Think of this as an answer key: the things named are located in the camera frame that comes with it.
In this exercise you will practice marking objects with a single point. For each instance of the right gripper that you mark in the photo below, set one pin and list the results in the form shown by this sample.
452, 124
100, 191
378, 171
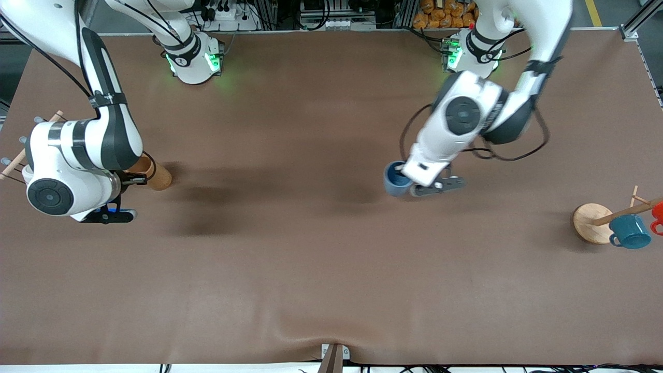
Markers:
126, 180

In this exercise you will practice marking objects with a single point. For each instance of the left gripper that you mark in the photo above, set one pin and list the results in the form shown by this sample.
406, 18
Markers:
402, 171

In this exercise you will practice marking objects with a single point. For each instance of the blue cup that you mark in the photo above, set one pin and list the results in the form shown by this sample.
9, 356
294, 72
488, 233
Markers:
396, 181

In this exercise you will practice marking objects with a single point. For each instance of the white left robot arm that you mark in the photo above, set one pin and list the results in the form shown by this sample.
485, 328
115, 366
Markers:
466, 114

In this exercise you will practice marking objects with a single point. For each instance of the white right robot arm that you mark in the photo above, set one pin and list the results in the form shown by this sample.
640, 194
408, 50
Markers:
77, 150

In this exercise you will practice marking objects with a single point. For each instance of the black wooden cup rack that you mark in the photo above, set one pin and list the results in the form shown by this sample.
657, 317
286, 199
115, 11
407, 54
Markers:
15, 160

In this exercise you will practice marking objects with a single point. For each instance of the brown cylindrical holder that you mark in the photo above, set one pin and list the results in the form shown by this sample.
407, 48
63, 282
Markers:
160, 178

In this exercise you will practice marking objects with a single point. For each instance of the orange bread pile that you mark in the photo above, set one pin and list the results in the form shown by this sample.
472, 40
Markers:
445, 15

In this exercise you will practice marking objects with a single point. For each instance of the wooden mug tree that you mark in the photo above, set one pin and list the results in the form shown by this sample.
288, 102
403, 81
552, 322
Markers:
590, 223

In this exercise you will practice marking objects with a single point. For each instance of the white power strip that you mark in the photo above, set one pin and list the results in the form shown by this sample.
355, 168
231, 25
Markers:
228, 15

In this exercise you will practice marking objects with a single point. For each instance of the teal mug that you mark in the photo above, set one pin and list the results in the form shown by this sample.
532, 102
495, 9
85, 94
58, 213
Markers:
631, 231

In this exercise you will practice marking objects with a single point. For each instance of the orange mug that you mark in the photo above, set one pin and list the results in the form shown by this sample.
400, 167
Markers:
659, 213

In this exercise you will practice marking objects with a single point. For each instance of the metal table clamp bracket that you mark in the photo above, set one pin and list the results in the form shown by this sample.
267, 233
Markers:
334, 357

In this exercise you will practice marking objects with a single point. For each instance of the metal corner bracket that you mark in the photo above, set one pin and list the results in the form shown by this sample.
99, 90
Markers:
630, 33

